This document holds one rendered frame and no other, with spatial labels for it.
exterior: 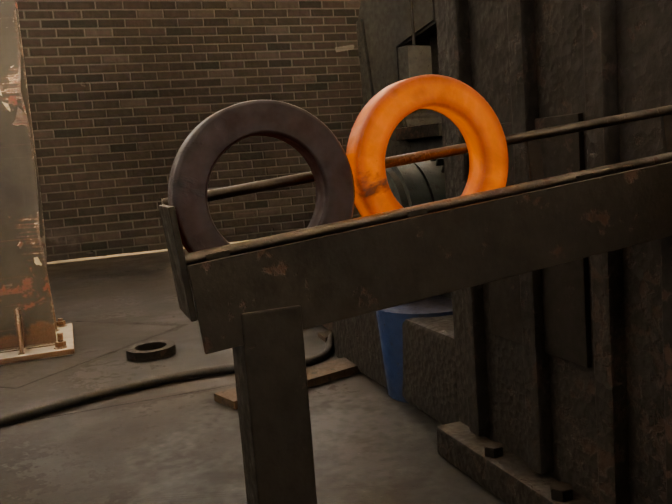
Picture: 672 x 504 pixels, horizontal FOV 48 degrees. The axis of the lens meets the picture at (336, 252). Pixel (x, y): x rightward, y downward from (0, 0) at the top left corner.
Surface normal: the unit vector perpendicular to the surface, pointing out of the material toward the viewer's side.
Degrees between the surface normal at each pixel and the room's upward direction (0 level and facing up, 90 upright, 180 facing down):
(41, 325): 90
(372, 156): 90
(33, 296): 90
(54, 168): 90
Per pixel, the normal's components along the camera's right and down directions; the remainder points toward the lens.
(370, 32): -0.86, 0.13
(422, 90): 0.39, 0.07
